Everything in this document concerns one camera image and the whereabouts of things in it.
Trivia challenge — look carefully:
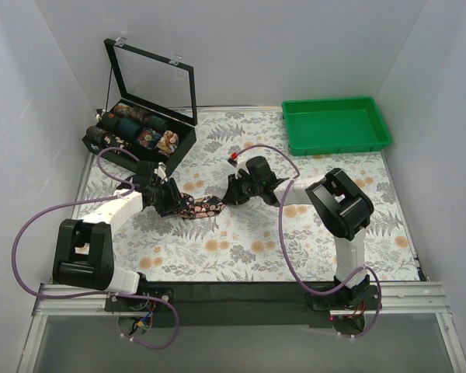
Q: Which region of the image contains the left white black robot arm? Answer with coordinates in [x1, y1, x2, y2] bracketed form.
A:
[52, 161, 186, 311]

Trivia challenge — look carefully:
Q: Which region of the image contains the rolled teal tie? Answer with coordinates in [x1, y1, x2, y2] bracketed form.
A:
[117, 117, 143, 141]

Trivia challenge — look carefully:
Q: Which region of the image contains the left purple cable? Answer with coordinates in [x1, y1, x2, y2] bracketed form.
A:
[13, 146, 179, 350]

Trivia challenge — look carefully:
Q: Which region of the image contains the black tie display box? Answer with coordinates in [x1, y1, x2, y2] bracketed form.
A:
[82, 37, 198, 175]

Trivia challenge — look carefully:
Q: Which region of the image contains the purple cable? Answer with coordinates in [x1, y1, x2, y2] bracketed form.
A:
[13, 146, 179, 350]
[227, 145, 382, 340]

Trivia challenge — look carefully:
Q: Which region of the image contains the floral patterned table mat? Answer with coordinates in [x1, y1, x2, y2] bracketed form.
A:
[60, 110, 420, 284]

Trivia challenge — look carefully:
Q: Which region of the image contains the rolled navy floral tie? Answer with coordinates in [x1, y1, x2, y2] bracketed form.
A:
[136, 127, 162, 149]

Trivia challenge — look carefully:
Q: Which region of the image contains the green plastic tray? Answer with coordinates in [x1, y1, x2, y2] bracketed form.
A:
[282, 96, 392, 156]

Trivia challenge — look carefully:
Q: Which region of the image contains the aluminium frame rail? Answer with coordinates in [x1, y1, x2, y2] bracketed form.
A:
[19, 281, 466, 372]

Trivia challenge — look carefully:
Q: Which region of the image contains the rolled dark purple tie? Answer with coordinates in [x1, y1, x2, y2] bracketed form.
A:
[85, 126, 106, 146]

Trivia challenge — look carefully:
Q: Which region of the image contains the rolled black floral tie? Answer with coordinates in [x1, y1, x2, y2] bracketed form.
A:
[101, 132, 130, 153]

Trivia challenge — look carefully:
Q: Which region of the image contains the rolled cream red tie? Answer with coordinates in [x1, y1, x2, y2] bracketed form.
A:
[156, 131, 179, 157]

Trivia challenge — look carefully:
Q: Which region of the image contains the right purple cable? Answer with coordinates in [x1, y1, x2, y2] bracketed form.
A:
[227, 145, 382, 340]

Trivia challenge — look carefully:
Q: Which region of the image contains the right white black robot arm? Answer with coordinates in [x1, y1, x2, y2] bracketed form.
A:
[223, 153, 374, 309]

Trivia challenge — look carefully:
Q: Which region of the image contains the rolled dark green tie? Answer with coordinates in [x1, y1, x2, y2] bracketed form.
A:
[142, 113, 168, 134]

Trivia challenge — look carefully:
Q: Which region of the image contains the rolled brown patterned tie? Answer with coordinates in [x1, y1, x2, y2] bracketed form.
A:
[113, 103, 148, 122]

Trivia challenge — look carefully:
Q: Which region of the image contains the black floral necktie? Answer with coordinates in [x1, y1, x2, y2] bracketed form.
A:
[175, 193, 226, 219]

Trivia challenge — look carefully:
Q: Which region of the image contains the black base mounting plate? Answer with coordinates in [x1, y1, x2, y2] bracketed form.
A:
[105, 281, 381, 331]

